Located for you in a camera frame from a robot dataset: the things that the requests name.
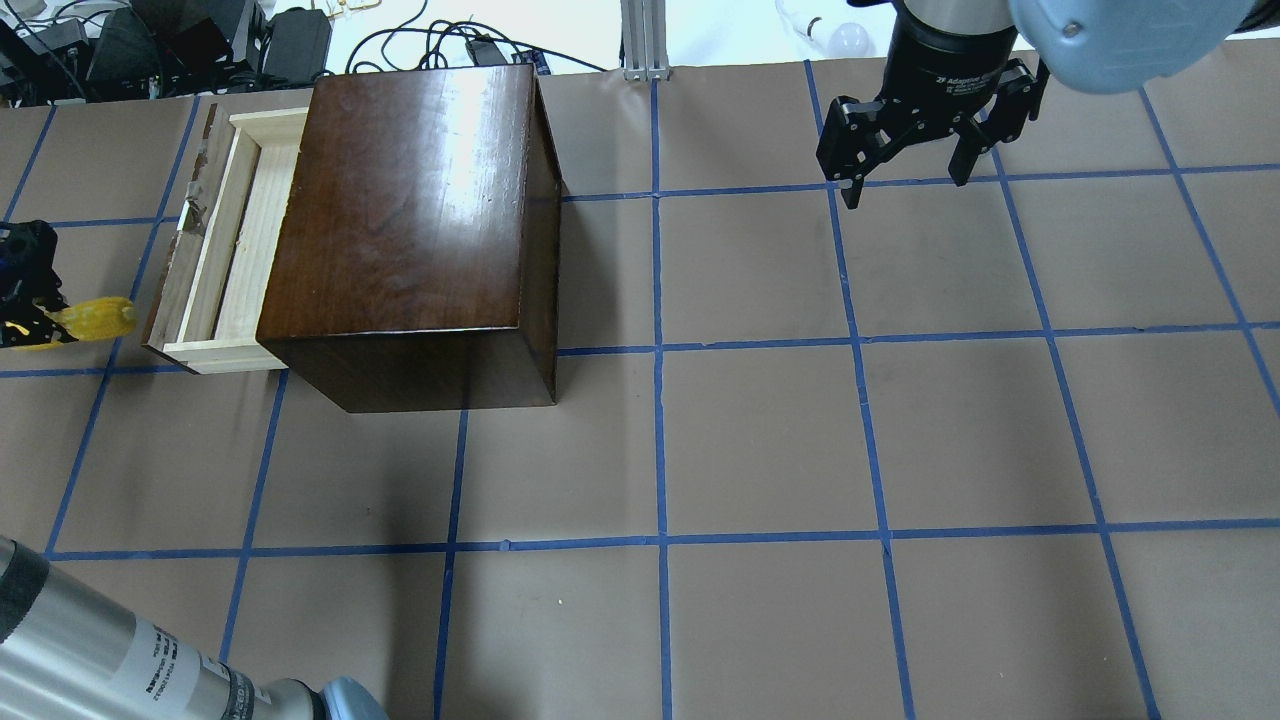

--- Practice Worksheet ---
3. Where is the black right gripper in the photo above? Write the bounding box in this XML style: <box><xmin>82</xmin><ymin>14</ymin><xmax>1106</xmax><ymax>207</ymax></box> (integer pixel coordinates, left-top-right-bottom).
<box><xmin>815</xmin><ymin>10</ymin><xmax>1051</xmax><ymax>210</ymax></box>

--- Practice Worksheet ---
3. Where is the white light bulb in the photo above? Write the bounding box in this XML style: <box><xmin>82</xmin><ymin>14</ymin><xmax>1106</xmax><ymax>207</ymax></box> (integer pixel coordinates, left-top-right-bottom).
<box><xmin>805</xmin><ymin>15</ymin><xmax>876</xmax><ymax>59</ymax></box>

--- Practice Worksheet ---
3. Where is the black power adapter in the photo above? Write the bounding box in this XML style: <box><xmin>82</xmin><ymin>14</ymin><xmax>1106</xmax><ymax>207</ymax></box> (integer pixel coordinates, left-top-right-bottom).
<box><xmin>261</xmin><ymin>8</ymin><xmax>332</xmax><ymax>88</ymax></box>

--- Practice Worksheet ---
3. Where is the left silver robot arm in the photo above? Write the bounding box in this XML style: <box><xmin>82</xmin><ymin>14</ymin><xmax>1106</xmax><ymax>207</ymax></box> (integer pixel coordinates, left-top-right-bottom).
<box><xmin>1</xmin><ymin>538</ymin><xmax>387</xmax><ymax>719</ymax></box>

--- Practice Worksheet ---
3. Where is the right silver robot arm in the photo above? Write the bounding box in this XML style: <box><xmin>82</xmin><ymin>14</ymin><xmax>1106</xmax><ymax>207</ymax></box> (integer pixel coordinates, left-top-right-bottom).
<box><xmin>815</xmin><ymin>1</ymin><xmax>1277</xmax><ymax>209</ymax></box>

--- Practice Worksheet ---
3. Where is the dark wooden drawer cabinet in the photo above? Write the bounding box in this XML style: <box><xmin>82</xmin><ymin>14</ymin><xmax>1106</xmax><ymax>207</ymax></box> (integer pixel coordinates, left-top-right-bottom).
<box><xmin>256</xmin><ymin>65</ymin><xmax>563</xmax><ymax>414</ymax></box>

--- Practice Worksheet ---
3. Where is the light wooden drawer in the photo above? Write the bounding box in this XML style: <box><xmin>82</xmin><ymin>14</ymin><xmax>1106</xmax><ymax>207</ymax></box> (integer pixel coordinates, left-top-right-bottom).
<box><xmin>141</xmin><ymin>104</ymin><xmax>308</xmax><ymax>375</ymax></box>

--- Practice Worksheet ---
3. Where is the aluminium frame post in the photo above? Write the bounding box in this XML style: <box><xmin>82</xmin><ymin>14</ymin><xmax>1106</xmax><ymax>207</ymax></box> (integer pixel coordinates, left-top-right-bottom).
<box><xmin>620</xmin><ymin>0</ymin><xmax>671</xmax><ymax>82</ymax></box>

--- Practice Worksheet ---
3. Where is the yellow corn cob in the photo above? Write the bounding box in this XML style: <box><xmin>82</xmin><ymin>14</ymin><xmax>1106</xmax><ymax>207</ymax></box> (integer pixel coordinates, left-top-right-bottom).
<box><xmin>44</xmin><ymin>297</ymin><xmax>137</xmax><ymax>343</ymax></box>

